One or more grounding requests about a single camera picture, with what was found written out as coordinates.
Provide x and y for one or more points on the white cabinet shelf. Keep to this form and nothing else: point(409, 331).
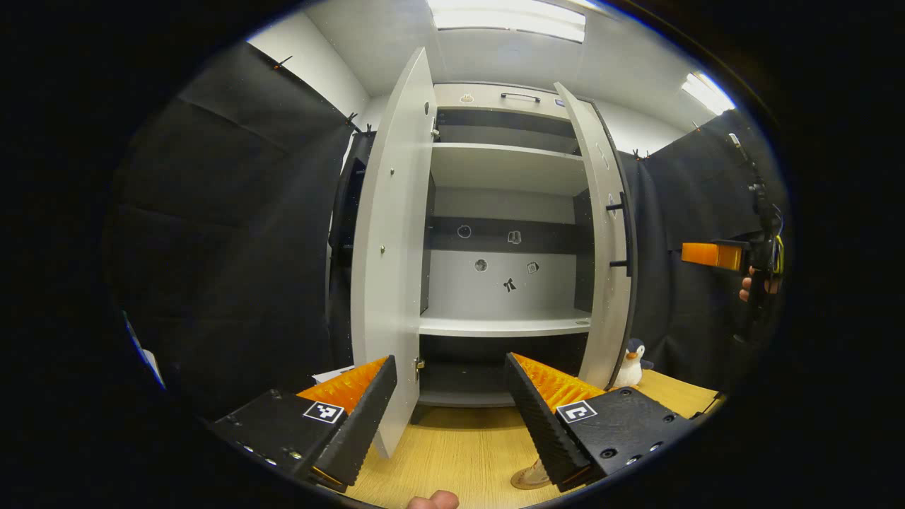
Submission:
point(509, 168)
point(505, 325)

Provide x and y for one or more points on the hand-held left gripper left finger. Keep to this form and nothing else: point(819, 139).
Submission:
point(362, 424)

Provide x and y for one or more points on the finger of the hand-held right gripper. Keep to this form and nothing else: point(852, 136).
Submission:
point(710, 256)

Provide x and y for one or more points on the ceiling light panel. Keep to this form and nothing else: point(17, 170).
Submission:
point(707, 93)
point(509, 20)

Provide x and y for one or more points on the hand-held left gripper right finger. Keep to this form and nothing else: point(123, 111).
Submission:
point(541, 424)

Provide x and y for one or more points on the black stand frame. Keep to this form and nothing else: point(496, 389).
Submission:
point(343, 233)

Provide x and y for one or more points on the penguin plush toy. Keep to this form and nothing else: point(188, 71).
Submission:
point(629, 364)

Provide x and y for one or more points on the white sheet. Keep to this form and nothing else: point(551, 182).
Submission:
point(153, 367)

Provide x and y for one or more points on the grey and black cabinet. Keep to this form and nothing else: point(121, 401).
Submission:
point(505, 170)

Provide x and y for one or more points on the dark spine book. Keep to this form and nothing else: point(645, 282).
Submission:
point(332, 373)

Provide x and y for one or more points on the grey cabinet door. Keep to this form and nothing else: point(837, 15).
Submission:
point(597, 318)
point(392, 247)

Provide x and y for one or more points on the round cork coaster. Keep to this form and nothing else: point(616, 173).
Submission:
point(523, 483)

